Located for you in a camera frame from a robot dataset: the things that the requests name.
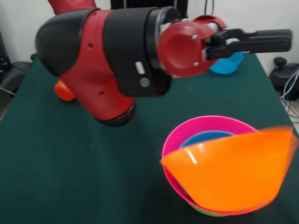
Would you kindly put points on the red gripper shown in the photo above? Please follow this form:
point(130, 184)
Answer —
point(182, 51)

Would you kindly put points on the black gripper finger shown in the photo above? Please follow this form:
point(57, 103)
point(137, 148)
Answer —
point(268, 35)
point(257, 46)

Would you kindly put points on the large pink bowl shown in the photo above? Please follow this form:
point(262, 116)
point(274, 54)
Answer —
point(177, 135)

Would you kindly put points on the large blue bowl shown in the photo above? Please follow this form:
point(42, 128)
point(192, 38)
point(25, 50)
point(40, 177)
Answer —
point(205, 137)

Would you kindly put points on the orange-red plastic cup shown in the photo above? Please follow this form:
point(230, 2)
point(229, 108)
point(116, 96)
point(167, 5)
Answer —
point(63, 92)

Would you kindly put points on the large orange bowl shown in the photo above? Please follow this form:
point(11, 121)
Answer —
point(233, 172)

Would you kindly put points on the medium green bowl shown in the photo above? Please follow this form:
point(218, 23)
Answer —
point(208, 212)

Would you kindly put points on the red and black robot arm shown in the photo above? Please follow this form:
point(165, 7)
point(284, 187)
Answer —
point(93, 58)

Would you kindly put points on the small blue bowl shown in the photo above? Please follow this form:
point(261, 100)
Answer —
point(224, 66)

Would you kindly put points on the dark green tablecloth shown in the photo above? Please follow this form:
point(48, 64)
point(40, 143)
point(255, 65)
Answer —
point(70, 175)

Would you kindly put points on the black electronics box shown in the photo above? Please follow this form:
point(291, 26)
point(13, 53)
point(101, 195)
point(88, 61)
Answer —
point(4, 53)

